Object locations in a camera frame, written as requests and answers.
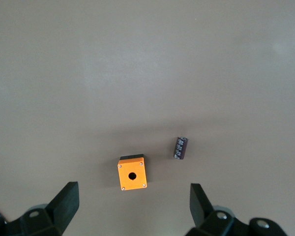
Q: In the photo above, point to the orange box with hole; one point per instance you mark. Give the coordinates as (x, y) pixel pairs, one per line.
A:
(127, 179)

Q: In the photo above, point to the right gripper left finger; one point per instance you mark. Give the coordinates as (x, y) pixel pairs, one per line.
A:
(65, 204)

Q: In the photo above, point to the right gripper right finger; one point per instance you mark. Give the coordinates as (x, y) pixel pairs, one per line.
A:
(201, 209)

